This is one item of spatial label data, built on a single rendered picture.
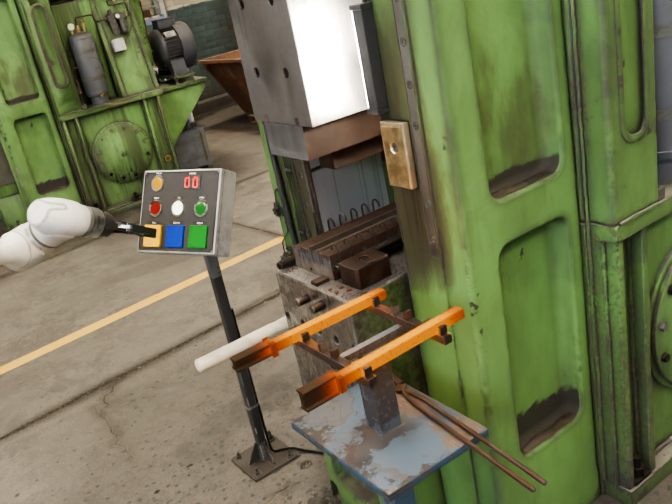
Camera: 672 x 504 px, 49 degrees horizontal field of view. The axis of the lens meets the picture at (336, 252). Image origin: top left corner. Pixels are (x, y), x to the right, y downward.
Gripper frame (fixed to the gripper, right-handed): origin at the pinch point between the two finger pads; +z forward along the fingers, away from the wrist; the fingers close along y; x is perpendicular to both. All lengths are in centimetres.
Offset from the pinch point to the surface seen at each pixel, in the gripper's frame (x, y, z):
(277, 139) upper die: 26, 50, -4
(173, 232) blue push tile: 1.4, -0.4, 12.4
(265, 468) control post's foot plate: -83, 5, 69
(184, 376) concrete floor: -59, -78, 112
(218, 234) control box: 1.3, 16.9, 14.6
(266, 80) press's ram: 40, 51, -12
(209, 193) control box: 14.4, 12.9, 13.2
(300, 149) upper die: 22, 60, -7
